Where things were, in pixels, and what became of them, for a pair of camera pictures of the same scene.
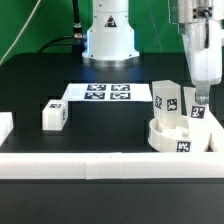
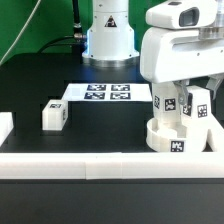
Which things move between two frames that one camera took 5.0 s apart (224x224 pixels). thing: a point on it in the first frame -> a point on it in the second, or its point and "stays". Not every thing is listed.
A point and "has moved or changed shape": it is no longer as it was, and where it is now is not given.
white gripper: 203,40 -> 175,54
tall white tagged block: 166,102 stays
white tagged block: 200,118 has moved or changed shape
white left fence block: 6,125 stays
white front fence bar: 113,165 stays
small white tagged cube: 55,114 stays
